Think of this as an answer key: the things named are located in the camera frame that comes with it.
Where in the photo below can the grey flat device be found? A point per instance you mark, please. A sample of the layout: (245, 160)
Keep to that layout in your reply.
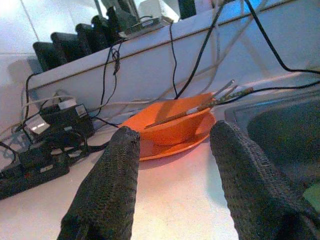
(142, 25)

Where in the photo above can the green plate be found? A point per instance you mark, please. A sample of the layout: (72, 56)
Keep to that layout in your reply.
(313, 196)

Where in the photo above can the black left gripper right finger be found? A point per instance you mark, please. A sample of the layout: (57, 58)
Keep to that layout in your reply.
(255, 195)

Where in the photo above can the chopstick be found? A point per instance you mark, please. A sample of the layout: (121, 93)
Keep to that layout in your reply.
(225, 87)
(170, 118)

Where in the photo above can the black power adapter white label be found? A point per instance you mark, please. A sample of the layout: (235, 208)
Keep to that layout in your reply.
(67, 120)

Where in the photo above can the black power strip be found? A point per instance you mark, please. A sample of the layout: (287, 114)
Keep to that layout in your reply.
(25, 180)

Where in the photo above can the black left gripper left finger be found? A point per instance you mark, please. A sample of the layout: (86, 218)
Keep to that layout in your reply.
(110, 190)

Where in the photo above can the orange plate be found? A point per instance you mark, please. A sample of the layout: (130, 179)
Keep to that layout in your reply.
(195, 145)

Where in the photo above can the orange bowl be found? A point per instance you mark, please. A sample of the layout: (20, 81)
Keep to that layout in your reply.
(175, 130)

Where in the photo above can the black box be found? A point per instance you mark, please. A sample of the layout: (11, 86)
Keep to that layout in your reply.
(103, 27)
(87, 36)
(68, 46)
(47, 57)

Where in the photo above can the stainless steel sink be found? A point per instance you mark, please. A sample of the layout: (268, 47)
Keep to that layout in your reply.
(287, 132)

